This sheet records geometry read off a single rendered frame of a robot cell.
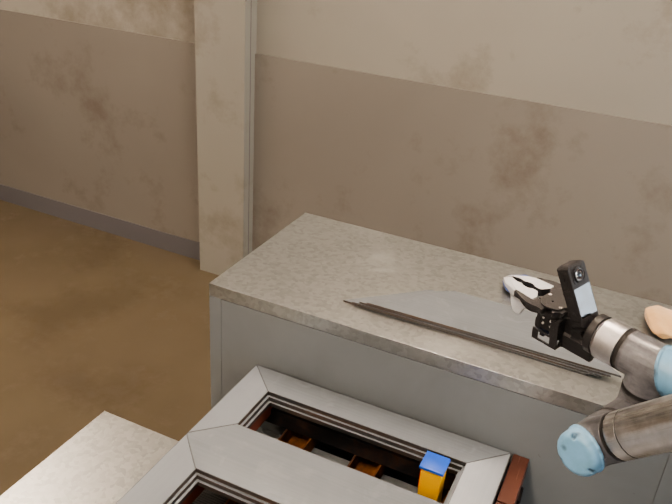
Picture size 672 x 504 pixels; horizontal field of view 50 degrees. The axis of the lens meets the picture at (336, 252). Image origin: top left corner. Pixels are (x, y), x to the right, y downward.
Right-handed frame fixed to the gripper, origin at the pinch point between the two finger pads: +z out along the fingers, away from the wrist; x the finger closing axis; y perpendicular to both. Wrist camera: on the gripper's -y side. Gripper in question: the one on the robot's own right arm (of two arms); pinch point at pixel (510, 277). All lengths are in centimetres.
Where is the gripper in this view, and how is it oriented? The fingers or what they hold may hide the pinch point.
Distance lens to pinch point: 139.7
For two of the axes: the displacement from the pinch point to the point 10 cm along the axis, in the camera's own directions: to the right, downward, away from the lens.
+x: 7.8, -3.5, 5.1
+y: 0.4, 8.5, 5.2
